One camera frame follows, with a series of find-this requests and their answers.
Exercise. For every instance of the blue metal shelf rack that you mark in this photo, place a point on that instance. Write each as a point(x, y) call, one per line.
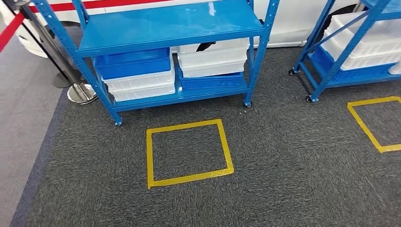
point(156, 28)
point(322, 84)

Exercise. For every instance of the yellow floor marking tape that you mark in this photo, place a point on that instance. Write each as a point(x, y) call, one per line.
point(376, 101)
point(149, 156)

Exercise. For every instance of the white car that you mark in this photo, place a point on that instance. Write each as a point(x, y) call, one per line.
point(288, 18)

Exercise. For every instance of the chrome stanchion post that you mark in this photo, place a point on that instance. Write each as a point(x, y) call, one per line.
point(82, 94)

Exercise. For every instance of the black stanchion post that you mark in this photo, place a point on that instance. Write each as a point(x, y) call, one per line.
point(62, 82)

